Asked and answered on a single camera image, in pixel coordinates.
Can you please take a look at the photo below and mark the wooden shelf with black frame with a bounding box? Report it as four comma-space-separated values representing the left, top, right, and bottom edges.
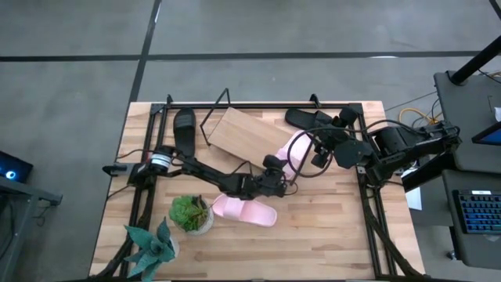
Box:
199, 88, 302, 173

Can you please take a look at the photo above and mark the yellow cable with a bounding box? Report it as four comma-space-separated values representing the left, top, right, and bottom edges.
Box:
398, 107, 445, 126

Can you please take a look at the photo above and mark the grey keyboard shelf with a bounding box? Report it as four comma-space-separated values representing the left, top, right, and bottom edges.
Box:
442, 168, 501, 271

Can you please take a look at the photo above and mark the black aluminium table frame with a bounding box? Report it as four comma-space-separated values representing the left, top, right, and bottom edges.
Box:
89, 93, 427, 281

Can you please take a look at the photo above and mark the black flat panel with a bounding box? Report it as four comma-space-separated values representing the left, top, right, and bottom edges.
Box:
401, 150, 457, 193

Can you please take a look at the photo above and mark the green succulent plant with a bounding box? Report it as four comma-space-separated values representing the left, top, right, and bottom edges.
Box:
168, 194, 211, 232

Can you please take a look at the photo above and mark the small plain white pot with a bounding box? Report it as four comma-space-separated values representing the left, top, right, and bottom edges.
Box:
168, 234, 182, 258

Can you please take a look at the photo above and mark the grey desk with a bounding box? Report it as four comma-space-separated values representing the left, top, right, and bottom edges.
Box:
433, 70, 501, 174

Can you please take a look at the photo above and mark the grey side table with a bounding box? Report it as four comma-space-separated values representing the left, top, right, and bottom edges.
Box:
0, 175, 63, 282

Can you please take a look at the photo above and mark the pink rubber slide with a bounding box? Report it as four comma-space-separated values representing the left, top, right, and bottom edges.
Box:
211, 193, 278, 228
275, 130, 314, 182

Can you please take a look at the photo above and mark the backlit computer keyboard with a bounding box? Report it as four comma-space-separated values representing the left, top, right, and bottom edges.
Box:
452, 189, 501, 235

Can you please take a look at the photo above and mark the white triangle-patterned plant pot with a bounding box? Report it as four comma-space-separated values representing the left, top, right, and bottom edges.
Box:
168, 195, 215, 237

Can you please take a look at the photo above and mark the tablet with blue screen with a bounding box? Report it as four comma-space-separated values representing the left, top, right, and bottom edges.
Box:
471, 121, 501, 146

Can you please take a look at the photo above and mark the black rubber slide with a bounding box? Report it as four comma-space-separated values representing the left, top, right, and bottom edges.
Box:
173, 107, 196, 158
284, 108, 333, 131

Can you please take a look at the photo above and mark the white paper sheet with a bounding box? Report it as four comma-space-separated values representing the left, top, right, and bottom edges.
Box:
402, 168, 424, 212

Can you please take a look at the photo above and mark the black pole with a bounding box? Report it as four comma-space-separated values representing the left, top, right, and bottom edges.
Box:
449, 34, 501, 86

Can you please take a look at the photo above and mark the black device with blue light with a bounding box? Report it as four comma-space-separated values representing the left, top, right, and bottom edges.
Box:
0, 150, 34, 184

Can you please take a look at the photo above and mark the black table clamp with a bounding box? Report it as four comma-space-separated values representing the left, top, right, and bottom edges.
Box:
102, 163, 129, 176

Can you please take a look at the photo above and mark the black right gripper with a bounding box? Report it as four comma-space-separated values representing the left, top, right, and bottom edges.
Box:
312, 106, 359, 168

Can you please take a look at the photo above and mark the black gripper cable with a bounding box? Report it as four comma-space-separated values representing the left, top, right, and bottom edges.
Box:
287, 125, 334, 180

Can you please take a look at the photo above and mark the teal artificial plant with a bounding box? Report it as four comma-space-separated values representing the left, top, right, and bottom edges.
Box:
124, 217, 177, 282

